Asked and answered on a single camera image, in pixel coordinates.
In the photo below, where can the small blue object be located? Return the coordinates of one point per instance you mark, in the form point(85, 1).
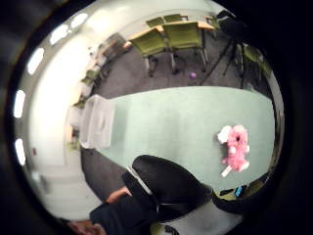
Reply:
point(238, 191)

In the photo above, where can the pink and white plush toy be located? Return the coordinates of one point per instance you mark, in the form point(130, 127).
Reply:
point(236, 148)

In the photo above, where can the clear plastic storage bin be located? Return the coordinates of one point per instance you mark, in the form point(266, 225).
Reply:
point(98, 122)

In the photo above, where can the person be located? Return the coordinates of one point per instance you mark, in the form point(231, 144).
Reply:
point(88, 228)

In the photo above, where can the small purple ball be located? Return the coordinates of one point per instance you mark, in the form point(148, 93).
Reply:
point(193, 75)

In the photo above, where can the green chair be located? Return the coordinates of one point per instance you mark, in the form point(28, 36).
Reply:
point(256, 57)
point(150, 44)
point(183, 36)
point(172, 17)
point(155, 21)

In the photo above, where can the wooden desk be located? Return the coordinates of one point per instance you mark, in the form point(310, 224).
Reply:
point(112, 49)

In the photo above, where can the black tripod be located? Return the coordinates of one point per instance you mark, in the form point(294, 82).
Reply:
point(233, 49)

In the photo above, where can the ceiling light panel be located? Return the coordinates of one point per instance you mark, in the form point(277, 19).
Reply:
point(20, 151)
point(19, 103)
point(35, 60)
point(79, 20)
point(59, 34)

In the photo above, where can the wooden table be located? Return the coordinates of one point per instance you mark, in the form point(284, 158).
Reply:
point(205, 25)

